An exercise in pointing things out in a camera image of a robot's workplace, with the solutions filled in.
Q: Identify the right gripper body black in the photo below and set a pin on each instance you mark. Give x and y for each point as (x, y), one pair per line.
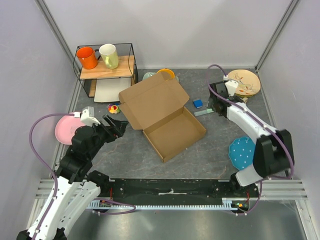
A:
(211, 103)

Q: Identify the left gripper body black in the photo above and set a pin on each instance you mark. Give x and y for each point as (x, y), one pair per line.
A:
(103, 134)

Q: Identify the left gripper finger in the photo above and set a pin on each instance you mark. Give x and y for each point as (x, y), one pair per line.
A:
(119, 127)
(112, 124)

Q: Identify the brown cardboard box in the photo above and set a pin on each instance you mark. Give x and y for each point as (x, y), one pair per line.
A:
(156, 106)

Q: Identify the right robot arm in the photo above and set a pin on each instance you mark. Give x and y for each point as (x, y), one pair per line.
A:
(273, 148)

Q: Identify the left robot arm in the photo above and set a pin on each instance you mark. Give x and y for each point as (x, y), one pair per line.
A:
(74, 186)

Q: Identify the blue small box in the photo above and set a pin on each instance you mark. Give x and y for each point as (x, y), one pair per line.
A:
(197, 103)

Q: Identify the rainbow flower toy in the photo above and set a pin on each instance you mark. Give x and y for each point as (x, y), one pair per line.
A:
(113, 108)

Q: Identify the pale green stick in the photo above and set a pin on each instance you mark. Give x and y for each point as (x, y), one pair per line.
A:
(203, 112)

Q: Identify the green plate under floral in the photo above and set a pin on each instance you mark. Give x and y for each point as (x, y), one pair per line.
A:
(246, 93)

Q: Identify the white square plate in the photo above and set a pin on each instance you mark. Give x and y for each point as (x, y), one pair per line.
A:
(107, 90)

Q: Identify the brown ceramic cup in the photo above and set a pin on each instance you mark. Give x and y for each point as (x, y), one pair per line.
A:
(242, 99)

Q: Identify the beige floral plate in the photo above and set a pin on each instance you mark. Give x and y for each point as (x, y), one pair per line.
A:
(247, 80)

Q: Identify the pink plate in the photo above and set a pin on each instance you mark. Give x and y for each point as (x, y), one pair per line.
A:
(66, 127)

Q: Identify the blue polka dot plate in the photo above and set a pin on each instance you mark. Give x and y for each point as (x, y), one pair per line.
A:
(241, 152)

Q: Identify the orange bowl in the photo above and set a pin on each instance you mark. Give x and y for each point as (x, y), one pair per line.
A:
(167, 71)

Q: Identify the pale green tray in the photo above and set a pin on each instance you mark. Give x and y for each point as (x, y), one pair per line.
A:
(148, 75)

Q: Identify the orange mug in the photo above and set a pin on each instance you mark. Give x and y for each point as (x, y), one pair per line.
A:
(87, 57)

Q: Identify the pale green mug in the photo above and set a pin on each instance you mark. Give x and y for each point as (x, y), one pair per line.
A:
(109, 54)

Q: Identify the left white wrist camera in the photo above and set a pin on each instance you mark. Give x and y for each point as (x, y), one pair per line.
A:
(87, 116)

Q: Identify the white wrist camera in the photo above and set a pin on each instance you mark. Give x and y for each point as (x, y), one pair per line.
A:
(231, 85)
(87, 116)

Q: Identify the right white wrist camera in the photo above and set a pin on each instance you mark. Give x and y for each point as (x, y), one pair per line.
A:
(231, 85)

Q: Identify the black wire wooden shelf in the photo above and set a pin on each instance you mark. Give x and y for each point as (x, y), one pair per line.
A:
(127, 68)

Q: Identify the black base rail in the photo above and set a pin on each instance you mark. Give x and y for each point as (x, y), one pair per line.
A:
(174, 192)

